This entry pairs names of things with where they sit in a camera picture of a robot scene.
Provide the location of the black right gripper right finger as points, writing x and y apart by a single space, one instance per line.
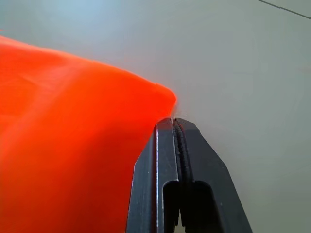
213 184

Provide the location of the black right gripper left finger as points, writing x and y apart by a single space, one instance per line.
145 184

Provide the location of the orange fabric pouch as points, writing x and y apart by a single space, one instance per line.
73 136

